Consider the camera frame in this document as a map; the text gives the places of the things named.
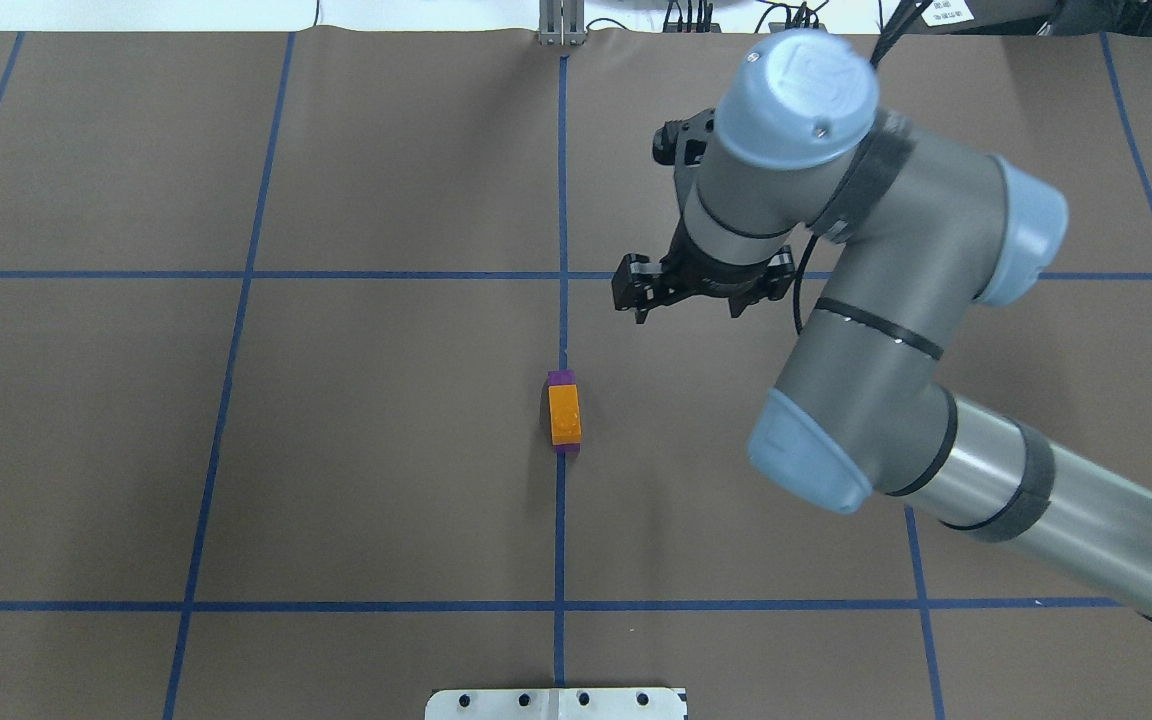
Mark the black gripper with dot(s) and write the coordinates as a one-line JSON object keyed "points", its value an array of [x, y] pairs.
{"points": [[707, 272]]}

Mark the purple trapezoid block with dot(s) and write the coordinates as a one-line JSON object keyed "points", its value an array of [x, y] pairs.
{"points": [[561, 377]]}

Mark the orange trapezoid block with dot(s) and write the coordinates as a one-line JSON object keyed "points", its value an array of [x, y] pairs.
{"points": [[565, 418]]}

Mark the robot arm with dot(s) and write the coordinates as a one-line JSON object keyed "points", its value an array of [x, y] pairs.
{"points": [[927, 228]]}

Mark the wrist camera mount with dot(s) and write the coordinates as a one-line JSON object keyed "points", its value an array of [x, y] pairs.
{"points": [[681, 145]]}

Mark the aluminium frame post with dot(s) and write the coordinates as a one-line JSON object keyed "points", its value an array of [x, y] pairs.
{"points": [[562, 23]]}

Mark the white camera stand pedestal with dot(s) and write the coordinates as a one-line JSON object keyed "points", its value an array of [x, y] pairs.
{"points": [[559, 703]]}

